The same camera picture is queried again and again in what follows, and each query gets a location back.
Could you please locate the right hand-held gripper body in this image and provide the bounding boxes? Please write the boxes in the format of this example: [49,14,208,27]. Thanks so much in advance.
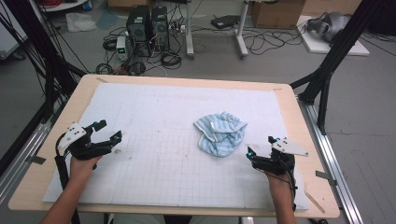
[252,136,310,175]

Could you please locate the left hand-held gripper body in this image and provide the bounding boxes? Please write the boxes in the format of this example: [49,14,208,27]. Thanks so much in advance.
[56,121,105,161]

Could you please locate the light blue striped towel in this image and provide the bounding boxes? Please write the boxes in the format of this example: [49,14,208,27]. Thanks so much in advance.
[193,110,248,158]

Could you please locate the person's right hand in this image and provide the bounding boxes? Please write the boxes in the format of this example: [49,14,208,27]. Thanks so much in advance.
[264,167,297,196]

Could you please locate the person's left hand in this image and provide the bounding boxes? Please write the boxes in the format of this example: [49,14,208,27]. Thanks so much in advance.
[69,154,103,187]

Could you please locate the black tape strip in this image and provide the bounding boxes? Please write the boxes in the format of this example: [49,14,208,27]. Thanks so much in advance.
[25,154,48,165]

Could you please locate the grey tape strip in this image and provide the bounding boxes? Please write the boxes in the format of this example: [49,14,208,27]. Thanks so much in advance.
[315,170,338,188]

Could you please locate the white gridded foam mat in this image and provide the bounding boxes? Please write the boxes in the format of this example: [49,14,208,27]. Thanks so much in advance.
[41,82,310,211]

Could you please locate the thin wooden stick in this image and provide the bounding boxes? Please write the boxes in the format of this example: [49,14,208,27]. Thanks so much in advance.
[303,189,327,216]

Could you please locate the white bench power supply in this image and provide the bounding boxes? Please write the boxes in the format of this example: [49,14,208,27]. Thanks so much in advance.
[115,35,129,62]

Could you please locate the wide black computer tower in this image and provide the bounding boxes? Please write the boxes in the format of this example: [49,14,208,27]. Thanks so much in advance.
[125,5,152,58]

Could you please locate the white floor board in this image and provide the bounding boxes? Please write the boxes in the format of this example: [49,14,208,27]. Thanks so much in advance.
[294,14,372,57]

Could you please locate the clear plastic bag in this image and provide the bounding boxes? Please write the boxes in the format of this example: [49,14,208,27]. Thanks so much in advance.
[65,11,98,33]

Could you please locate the white desk leg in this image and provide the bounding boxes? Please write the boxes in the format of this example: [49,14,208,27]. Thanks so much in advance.
[233,0,250,59]
[185,0,196,61]

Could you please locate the narrow black computer tower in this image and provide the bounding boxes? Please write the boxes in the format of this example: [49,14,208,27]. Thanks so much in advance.
[150,6,171,52]

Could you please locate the round white table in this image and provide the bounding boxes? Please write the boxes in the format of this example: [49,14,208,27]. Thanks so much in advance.
[37,0,91,13]

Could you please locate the flat brown cardboard box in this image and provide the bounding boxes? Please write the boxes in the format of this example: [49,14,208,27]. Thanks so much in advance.
[106,0,157,9]

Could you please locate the large brown cardboard box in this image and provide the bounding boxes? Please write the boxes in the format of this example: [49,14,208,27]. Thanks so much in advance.
[250,0,308,30]

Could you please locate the grey headset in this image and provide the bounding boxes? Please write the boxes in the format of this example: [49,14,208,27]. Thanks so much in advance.
[305,11,352,43]

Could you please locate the flat black device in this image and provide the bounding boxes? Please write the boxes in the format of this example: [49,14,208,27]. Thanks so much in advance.
[210,14,241,30]

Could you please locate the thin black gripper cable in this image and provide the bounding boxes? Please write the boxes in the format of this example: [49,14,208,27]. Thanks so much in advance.
[278,158,299,213]

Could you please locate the thick black sleeved gripper cable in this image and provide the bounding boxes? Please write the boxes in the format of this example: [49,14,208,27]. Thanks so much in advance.
[54,133,82,224]

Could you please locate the aluminium floor rail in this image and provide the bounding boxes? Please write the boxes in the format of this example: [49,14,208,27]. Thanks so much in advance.
[0,120,53,204]
[298,98,365,224]

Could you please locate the small coiled black cable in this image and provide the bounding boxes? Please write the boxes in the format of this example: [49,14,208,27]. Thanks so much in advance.
[95,63,114,76]

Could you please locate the black metal frame post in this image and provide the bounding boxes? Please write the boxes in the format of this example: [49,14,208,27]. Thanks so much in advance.
[2,0,89,123]
[289,0,388,136]

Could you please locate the loose black floor cables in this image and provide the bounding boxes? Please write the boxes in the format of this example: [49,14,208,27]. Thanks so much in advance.
[242,25,305,57]

